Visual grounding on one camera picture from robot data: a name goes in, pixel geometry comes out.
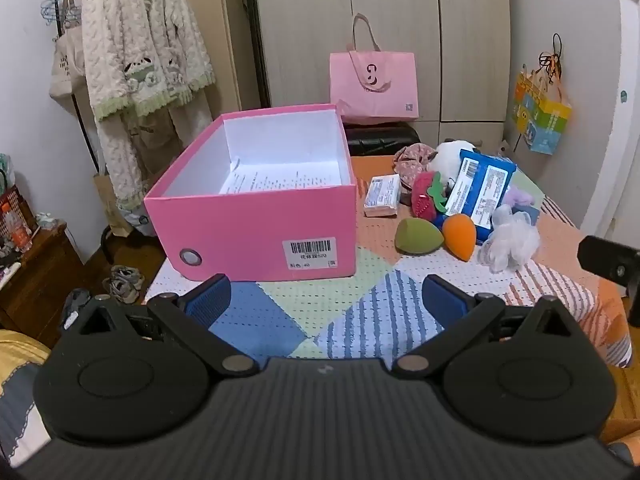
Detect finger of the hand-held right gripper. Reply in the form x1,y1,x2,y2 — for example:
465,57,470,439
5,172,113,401
577,235,640,331

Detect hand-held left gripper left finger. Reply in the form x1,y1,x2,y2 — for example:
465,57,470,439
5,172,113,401
74,274,261,378

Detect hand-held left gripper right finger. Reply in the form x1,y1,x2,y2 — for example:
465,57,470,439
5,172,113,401
390,275,583,378

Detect green makeup sponge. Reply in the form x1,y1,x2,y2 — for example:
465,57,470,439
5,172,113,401
395,217,445,253

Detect pink cardboard box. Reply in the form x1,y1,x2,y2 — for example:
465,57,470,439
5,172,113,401
144,104,358,282

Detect blue wipes packet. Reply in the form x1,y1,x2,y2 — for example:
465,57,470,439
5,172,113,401
444,149,517,240

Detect small white soap box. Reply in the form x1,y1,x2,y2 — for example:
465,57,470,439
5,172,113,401
363,174,402,218

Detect pink floral scrunchie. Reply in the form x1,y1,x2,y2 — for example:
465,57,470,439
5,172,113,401
393,143,441,181

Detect orange makeup sponge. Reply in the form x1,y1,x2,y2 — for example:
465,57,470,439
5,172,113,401
442,214,478,262

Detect white mesh bath pouf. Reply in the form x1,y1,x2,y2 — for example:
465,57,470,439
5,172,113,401
477,205,541,273

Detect red strawberry plush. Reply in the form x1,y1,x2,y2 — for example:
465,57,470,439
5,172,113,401
411,171,450,221

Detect lilac fluffy scrunchie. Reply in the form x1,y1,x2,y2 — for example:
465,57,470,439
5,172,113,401
502,185,541,216

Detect dark grey shoe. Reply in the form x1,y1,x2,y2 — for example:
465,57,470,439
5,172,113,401
61,287,93,331

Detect brown paper bag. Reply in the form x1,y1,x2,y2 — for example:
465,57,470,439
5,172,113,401
92,172,133,236

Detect white plush toy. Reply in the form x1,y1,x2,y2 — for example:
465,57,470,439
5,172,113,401
430,139,483,181

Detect printed paper sheet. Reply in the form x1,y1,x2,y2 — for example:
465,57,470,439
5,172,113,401
219,157,346,196

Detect white door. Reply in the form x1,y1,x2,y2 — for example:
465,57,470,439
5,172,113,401
575,0,640,241

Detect cream fluffy pants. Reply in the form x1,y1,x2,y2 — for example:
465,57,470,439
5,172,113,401
95,92,213,211

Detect colourful paper bag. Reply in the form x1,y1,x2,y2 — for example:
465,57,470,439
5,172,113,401
512,35,572,156

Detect wooden cabinet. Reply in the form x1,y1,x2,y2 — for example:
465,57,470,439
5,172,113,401
0,222,83,348

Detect black suitcase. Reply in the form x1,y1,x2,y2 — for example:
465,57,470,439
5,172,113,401
344,121,421,157

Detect yellow grey bedding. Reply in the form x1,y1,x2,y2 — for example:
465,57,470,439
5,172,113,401
0,330,51,466

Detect pink tote bag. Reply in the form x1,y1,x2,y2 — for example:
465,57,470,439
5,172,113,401
329,13,418,126

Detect black clothes rack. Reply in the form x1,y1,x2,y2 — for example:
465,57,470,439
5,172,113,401
52,0,273,261

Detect canvas tote bag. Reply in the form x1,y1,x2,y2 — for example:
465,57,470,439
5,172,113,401
48,25,88,101

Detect cream fluffy cardigan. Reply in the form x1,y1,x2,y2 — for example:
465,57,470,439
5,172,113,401
80,0,217,123

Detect beige wardrobe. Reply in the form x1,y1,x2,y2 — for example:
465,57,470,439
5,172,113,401
167,0,512,156

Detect bunch of wire hangers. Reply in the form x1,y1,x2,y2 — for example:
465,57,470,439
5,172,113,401
40,0,83,41

